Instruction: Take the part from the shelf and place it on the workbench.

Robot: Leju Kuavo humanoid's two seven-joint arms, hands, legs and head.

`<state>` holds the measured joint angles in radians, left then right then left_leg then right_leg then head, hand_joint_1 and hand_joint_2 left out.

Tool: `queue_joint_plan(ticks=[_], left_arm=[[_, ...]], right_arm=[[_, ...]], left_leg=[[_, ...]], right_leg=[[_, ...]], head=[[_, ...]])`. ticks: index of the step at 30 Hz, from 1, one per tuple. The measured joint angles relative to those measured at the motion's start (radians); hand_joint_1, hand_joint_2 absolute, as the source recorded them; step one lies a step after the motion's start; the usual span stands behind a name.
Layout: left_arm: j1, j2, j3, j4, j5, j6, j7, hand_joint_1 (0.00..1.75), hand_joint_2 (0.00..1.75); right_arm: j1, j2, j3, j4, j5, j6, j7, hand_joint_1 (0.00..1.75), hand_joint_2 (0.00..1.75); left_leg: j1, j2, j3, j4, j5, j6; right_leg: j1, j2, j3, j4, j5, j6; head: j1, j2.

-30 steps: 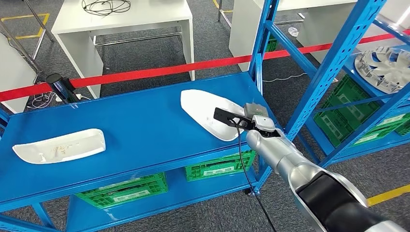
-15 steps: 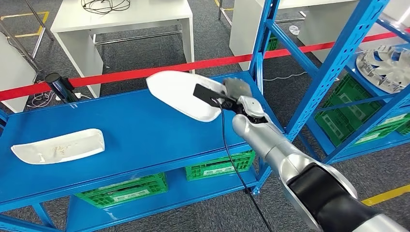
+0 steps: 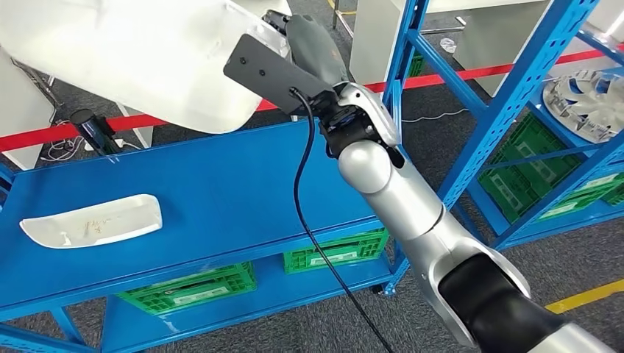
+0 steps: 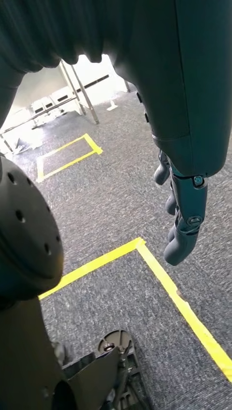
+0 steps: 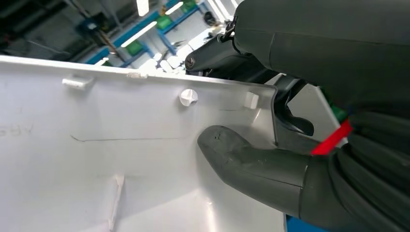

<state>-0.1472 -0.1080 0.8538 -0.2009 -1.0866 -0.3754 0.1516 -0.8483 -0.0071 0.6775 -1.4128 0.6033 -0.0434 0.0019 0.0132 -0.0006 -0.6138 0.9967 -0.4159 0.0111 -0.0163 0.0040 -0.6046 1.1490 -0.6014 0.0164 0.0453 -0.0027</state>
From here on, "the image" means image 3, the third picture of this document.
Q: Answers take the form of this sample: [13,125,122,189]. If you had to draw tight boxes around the white floor cable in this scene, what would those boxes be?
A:
[401,107,470,124]

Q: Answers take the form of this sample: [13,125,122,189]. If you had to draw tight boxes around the small white shell part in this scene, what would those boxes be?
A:
[19,193,164,250]

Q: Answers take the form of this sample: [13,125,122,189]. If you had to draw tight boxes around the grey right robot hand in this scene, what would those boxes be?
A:
[263,10,350,88]

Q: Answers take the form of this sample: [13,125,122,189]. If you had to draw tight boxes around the low blue shelf rack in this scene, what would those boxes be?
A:
[0,118,416,353]

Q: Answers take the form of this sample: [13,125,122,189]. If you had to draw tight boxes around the black camera cable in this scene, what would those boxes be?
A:
[289,86,395,353]

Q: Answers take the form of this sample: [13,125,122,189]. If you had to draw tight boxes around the red barrier tape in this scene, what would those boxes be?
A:
[0,43,624,153]

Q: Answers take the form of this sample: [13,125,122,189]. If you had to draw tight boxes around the black stanchion post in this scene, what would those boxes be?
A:
[68,107,121,158]

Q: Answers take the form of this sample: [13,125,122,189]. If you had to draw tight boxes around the tall blue shelf rack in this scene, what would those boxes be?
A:
[381,0,624,250]

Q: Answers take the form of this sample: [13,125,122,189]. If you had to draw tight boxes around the white cabinet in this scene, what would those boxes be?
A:
[347,0,415,85]

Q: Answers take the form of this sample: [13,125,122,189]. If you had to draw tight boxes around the silver fan wheel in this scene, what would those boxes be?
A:
[542,68,624,145]

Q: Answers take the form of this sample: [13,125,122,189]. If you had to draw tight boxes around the large white shell part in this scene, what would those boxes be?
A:
[0,0,294,135]

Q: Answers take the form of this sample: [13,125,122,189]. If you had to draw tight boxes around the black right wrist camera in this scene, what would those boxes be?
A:
[222,33,338,118]

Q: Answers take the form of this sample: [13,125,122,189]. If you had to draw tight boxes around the white cable bundle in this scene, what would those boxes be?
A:
[40,135,143,163]

